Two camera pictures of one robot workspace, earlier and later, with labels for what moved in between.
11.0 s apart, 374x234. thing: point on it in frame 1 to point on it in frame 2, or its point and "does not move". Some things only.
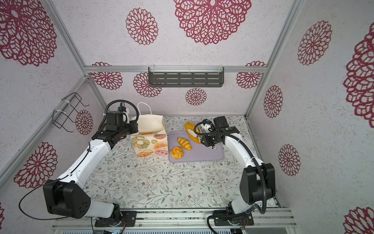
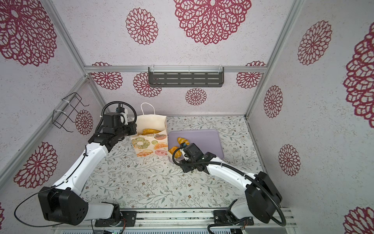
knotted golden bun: (177, 152) does not move
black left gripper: (134, 125) does not move
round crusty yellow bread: (190, 125) to (145, 131)
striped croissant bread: (184, 143) does not move
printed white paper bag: (151, 140) does not move
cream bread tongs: (193, 133) to (184, 154)
